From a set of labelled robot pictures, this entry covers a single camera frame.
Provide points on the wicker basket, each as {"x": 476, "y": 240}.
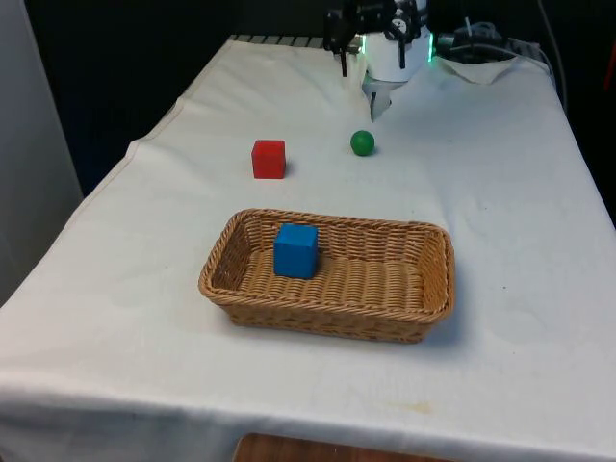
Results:
{"x": 366, "y": 308}

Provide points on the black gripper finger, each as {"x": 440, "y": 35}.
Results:
{"x": 337, "y": 29}
{"x": 400, "y": 36}

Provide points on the red cube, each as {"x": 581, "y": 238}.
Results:
{"x": 268, "y": 160}

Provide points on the green ball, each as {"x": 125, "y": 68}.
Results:
{"x": 362, "y": 143}

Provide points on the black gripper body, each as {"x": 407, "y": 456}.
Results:
{"x": 375, "y": 8}

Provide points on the blue cube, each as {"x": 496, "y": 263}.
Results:
{"x": 294, "y": 252}

